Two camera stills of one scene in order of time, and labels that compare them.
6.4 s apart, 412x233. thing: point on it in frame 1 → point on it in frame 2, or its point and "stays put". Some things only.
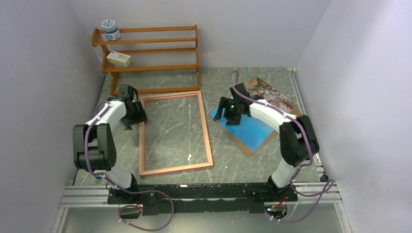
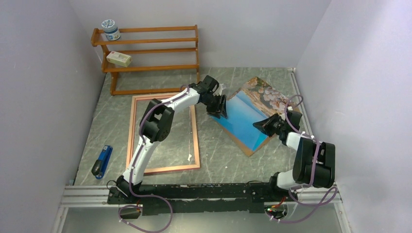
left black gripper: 140,117 → 222,113
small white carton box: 120,59 stays put
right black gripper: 225,103 → 265,125
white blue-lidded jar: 111,29 stays put
